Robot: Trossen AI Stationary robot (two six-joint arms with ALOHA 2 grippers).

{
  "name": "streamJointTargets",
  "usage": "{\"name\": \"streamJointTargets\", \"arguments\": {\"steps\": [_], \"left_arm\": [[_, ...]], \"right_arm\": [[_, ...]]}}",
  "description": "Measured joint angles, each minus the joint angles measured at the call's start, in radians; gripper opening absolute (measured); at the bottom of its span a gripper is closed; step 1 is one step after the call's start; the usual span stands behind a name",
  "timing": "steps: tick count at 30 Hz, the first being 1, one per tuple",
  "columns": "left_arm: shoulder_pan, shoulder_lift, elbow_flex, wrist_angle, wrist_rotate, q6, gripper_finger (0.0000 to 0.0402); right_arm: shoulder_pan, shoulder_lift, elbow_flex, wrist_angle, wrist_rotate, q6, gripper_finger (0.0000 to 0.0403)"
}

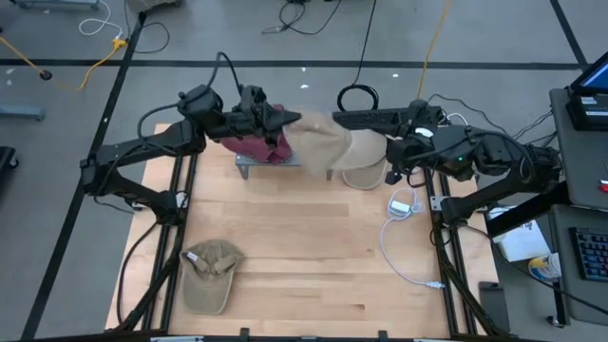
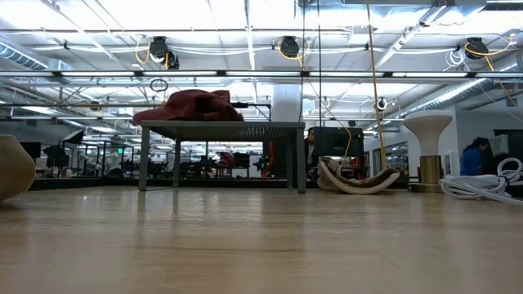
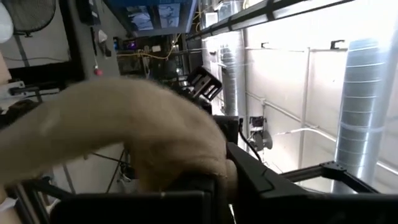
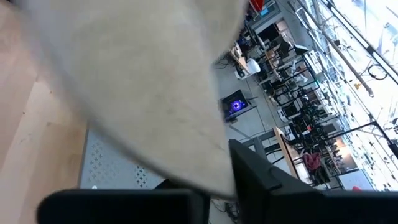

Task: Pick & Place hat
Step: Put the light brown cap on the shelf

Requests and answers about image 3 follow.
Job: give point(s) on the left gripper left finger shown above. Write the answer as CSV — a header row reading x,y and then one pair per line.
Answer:
x,y
140,208

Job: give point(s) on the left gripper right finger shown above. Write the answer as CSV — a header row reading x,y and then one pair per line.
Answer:
x,y
280,208

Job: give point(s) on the khaki baseball cap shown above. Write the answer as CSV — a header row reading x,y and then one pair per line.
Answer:
x,y
124,124

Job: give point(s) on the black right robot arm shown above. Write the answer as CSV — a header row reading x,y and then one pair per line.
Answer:
x,y
202,84

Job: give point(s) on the red emergency stop button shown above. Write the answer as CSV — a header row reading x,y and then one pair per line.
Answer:
x,y
98,72

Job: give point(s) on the grey equipment cart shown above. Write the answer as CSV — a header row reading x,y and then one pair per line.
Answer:
x,y
93,46

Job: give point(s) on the black aluminium table frame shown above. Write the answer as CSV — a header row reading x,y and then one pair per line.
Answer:
x,y
329,169

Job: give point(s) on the silver ventilation duct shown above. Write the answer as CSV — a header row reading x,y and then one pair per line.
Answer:
x,y
363,109
231,77

